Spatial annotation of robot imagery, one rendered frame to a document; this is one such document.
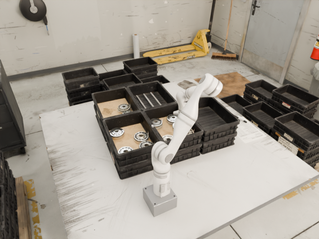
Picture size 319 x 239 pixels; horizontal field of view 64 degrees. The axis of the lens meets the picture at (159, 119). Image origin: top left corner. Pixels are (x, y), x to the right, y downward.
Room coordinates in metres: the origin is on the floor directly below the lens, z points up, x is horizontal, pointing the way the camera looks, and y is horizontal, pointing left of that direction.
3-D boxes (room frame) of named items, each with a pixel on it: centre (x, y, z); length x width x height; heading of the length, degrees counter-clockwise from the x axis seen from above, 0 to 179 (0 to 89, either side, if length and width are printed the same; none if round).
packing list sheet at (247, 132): (1.67, -0.69, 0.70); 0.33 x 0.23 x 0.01; 27
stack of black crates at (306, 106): (2.40, -1.47, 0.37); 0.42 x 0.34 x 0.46; 27
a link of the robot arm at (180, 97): (1.38, -0.15, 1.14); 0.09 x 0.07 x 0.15; 116
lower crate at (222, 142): (1.58, -0.36, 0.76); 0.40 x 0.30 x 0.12; 23
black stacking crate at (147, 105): (1.83, 0.07, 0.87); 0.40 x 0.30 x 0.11; 23
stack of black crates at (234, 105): (2.57, -0.93, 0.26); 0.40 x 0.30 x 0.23; 27
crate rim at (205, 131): (1.58, -0.36, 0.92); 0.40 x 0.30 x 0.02; 23
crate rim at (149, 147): (1.34, 0.19, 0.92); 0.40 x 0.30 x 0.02; 23
